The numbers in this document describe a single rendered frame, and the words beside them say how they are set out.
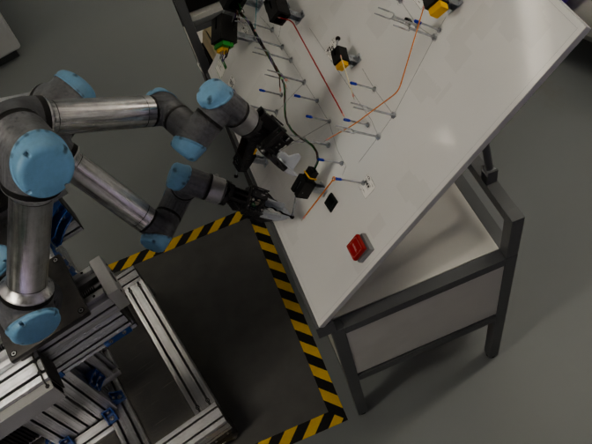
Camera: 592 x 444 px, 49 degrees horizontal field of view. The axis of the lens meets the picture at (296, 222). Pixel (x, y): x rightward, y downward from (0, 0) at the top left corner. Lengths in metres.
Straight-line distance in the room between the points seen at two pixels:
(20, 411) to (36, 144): 0.80
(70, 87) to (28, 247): 0.47
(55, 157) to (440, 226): 1.21
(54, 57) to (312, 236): 2.96
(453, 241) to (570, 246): 1.06
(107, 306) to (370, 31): 1.03
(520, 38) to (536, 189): 1.73
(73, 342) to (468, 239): 1.18
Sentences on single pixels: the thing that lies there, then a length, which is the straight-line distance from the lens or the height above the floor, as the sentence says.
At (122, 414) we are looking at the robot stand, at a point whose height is 0.23.
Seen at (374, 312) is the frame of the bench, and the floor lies 0.80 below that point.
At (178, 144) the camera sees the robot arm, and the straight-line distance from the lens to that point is 1.54.
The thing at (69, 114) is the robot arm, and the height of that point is 1.63.
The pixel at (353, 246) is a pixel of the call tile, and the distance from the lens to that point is 1.70.
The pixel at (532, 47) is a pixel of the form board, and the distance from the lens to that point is 1.48.
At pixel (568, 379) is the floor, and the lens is 2.76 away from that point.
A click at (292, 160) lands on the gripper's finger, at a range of 1.69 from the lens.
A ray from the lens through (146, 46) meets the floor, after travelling 4.28.
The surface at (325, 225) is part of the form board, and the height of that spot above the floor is 1.01.
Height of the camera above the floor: 2.55
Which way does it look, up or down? 55 degrees down
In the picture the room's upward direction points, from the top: 18 degrees counter-clockwise
